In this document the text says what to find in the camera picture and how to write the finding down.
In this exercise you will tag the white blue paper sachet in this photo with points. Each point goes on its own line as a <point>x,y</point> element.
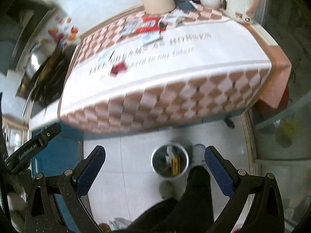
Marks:
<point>150,37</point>

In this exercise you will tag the person's dark trouser legs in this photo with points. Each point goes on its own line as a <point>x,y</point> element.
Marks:
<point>192,213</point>

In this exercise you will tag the left grey fuzzy slipper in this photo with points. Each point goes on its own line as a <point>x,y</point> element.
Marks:
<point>166,190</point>

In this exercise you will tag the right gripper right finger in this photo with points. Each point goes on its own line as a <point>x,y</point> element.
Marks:
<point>266,213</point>

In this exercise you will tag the white ceramic bowl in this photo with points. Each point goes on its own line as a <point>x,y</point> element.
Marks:
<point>211,4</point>

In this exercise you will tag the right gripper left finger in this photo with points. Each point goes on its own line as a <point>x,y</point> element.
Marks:
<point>43,213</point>

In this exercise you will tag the white round trash bin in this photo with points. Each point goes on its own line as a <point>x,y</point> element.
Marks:
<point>161,160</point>

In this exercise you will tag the steel wok with lid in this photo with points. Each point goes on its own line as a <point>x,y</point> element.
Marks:
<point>45,73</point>

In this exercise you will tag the right grey fuzzy slipper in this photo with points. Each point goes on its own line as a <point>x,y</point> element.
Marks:
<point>198,159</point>

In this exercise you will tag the yellow brown food box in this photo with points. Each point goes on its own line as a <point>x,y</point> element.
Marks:
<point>175,166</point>

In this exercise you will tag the black scrubber on floor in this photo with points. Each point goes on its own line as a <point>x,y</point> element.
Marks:
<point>229,123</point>

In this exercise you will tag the grey fuzzy slipper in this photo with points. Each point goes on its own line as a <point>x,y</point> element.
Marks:
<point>166,190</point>
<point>198,159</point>

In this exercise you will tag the checkered white pink tablecloth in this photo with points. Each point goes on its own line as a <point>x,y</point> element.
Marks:
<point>208,66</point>

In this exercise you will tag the blue kitchen cabinet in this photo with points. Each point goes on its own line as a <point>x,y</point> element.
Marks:
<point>63,152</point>

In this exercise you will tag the small red foil wrapper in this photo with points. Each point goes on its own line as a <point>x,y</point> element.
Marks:
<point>118,68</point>

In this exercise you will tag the large red snack bag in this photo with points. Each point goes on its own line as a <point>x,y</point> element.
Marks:
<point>144,25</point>

